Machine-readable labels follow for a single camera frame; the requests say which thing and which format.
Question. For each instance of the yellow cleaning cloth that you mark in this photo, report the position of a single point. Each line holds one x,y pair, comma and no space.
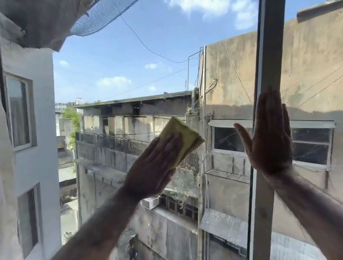
185,133

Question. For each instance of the metal balcony railing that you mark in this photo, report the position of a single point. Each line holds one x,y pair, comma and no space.
114,142

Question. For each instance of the blue safety net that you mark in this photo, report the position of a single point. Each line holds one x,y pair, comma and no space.
100,16

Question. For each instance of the person's left fingers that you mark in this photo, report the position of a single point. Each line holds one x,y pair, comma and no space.
165,147

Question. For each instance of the person's right hand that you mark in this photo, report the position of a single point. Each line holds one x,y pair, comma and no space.
271,151

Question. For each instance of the grey metal window frame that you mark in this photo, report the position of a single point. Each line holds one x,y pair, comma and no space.
273,30

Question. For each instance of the corrugated metal awning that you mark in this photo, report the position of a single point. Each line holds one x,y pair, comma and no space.
221,224

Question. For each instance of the person's left hand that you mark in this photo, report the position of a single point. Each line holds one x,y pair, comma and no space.
151,170

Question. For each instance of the grey metal pipe frame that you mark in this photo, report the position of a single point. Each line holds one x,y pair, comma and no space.
197,70

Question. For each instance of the white building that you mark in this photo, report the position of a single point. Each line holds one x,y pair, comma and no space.
45,118

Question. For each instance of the white-framed building window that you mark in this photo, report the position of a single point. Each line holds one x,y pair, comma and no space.
19,111
29,221

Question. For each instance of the grey roof overhang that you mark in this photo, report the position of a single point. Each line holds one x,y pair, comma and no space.
44,19

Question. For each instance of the person's right forearm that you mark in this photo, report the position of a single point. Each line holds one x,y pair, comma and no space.
323,219

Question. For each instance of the person's right thumb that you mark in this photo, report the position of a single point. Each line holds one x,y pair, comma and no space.
243,135

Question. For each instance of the person's right middle finger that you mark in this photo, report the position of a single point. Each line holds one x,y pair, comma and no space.
269,109

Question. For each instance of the green tree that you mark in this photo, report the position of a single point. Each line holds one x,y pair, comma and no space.
73,119

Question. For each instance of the white air conditioner unit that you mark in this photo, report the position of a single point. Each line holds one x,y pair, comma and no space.
150,203

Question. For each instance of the distant billboard sign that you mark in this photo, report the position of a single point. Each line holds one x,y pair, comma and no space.
60,106

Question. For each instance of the weathered grey building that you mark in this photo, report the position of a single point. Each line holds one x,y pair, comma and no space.
159,237

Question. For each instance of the person's right little finger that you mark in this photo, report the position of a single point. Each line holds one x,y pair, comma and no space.
286,120

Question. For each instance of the person's left forearm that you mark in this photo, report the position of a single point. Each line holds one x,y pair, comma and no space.
89,245

